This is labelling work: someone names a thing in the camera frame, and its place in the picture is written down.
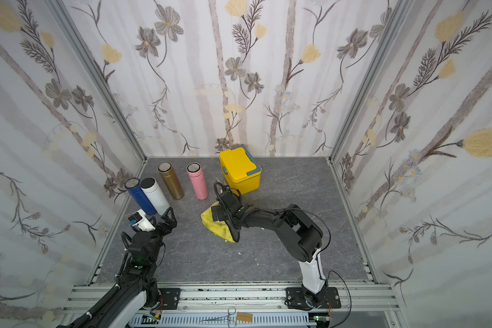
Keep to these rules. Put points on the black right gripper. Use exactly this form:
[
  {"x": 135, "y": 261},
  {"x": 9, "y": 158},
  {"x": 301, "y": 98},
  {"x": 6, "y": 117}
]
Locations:
[{"x": 229, "y": 206}]

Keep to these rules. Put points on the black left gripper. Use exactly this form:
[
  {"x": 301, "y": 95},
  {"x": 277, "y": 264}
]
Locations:
[{"x": 170, "y": 224}]

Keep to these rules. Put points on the yellow grey cleaning cloth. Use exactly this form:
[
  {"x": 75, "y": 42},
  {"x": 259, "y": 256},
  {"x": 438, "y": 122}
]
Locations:
[{"x": 223, "y": 229}]

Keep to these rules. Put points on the pink thermos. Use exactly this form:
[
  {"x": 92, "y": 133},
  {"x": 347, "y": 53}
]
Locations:
[{"x": 196, "y": 175}]

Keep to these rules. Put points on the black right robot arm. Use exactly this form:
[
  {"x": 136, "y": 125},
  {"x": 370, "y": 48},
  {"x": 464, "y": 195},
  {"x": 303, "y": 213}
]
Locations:
[{"x": 300, "y": 236}]

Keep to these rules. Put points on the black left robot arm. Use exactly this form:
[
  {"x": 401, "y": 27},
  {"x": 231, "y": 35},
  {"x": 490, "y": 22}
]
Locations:
[{"x": 135, "y": 286}]

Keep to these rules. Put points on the white thermos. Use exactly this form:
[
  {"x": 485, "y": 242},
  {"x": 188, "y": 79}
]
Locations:
[{"x": 153, "y": 192}]

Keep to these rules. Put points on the blue thermos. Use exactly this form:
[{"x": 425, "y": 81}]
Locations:
[{"x": 132, "y": 186}]

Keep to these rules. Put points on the gold thermos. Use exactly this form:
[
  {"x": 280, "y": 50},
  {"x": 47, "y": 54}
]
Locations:
[{"x": 171, "y": 180}]

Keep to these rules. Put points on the yellow storage box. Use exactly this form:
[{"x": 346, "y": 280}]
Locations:
[{"x": 240, "y": 169}]

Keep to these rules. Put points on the brown cardboard tag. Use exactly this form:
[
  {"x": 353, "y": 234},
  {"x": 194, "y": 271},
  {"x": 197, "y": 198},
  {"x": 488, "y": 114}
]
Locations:
[{"x": 244, "y": 317}]

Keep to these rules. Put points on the metal scissors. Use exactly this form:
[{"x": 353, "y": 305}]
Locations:
[{"x": 229, "y": 319}]

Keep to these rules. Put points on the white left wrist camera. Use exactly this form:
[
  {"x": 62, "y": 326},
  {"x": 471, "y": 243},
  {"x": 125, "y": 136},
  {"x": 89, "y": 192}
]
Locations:
[{"x": 140, "y": 223}]

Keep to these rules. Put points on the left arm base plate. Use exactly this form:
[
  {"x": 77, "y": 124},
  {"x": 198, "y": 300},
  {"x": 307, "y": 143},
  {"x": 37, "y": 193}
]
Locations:
[{"x": 165, "y": 299}]

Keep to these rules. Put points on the white slotted cable duct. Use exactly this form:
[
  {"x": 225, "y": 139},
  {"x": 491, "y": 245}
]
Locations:
[{"x": 266, "y": 319}]

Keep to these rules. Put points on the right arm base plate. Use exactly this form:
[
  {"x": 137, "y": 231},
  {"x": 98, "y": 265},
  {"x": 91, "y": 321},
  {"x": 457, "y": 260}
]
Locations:
[{"x": 332, "y": 297}]

